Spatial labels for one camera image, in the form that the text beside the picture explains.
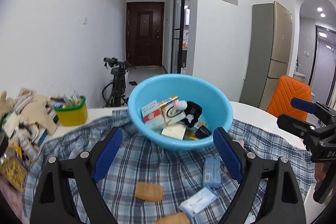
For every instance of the dark brown door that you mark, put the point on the dark brown door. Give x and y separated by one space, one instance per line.
144 33

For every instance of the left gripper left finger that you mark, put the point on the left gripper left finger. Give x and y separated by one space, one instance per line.
53 201

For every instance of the white cream box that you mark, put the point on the white cream box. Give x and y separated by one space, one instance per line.
175 128

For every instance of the white blue tissue pack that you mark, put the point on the white blue tissue pack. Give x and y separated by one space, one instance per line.
198 202

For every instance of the gold snack bag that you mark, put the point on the gold snack bag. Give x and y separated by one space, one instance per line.
14 172

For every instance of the grey refrigerator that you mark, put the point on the grey refrigerator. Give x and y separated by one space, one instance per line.
268 54

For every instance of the blue plaid cloth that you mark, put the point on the blue plaid cloth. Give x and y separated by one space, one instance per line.
179 173

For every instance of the black fluffy hair scrunchie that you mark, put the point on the black fluffy hair scrunchie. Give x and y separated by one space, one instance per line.
193 112

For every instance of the brown sponge pad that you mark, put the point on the brown sponge pad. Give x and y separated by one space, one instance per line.
148 192

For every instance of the black bicycle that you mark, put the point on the black bicycle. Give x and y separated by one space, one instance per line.
113 94

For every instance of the black small box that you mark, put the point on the black small box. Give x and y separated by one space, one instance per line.
203 132

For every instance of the light blue soap bar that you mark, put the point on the light blue soap bar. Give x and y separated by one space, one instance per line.
212 173

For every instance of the yellow green plastic bin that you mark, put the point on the yellow green plastic bin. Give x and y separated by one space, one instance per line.
73 116

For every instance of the blue plastic basin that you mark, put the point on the blue plastic basin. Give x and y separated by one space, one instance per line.
217 109

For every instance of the orange brown sponge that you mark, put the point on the orange brown sponge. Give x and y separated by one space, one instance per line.
177 218

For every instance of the orange chair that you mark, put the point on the orange chair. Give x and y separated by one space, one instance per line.
288 88

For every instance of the red silver cigarette pack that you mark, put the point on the red silver cigarette pack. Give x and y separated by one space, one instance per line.
152 116

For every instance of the gold blue cigarette pack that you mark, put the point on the gold blue cigarette pack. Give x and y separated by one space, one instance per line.
167 101

